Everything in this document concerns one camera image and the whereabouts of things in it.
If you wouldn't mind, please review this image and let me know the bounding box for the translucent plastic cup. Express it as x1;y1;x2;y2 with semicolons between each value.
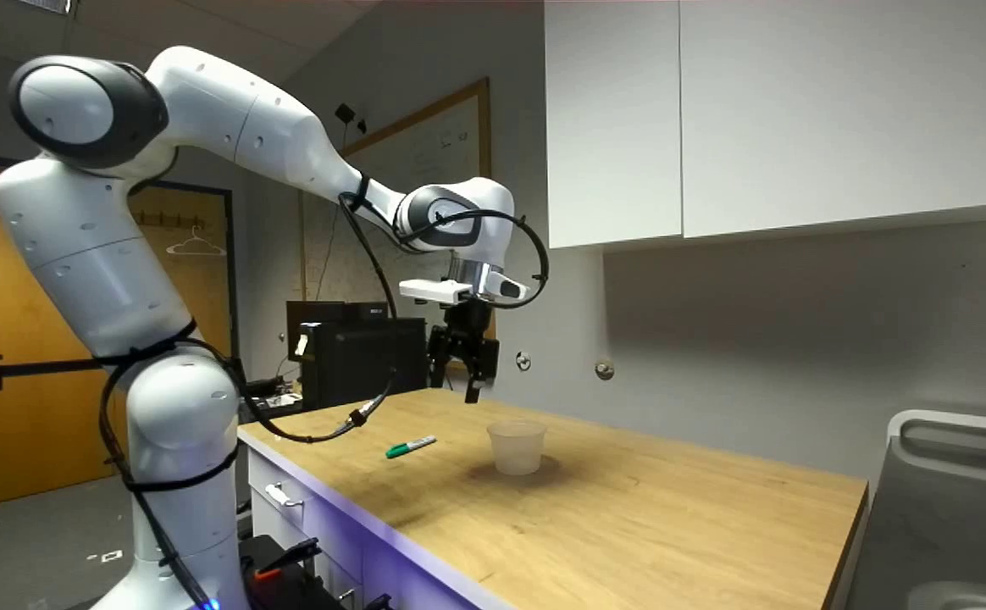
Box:
489;422;546;477

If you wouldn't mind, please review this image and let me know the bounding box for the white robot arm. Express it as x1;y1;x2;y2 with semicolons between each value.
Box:
0;48;524;610

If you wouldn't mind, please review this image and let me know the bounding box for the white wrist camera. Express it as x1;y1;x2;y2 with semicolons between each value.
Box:
399;278;470;305

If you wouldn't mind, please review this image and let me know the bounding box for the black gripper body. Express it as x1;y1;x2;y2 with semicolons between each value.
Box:
427;303;498;379

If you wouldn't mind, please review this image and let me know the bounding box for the green capped marker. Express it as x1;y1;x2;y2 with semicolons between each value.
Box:
384;435;436;460

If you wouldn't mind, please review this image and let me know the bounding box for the black printer box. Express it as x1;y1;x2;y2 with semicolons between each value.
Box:
285;303;427;407

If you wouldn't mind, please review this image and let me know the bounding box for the white wall cabinet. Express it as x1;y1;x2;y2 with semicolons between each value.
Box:
541;0;986;249

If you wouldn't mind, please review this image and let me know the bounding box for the wooden door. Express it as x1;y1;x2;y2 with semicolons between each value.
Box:
0;157;237;502

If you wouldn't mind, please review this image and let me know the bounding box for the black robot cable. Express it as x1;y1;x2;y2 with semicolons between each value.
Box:
95;174;553;610

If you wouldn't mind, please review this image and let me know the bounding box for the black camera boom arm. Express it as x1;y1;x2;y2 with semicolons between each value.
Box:
0;356;132;389

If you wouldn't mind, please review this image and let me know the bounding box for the white drawer unit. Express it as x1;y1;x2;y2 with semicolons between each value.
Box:
246;442;505;610

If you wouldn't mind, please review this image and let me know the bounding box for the grey chair back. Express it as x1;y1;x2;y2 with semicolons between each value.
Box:
834;409;986;610

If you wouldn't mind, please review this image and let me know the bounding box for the framed whiteboard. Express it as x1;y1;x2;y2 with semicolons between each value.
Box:
300;78;491;303

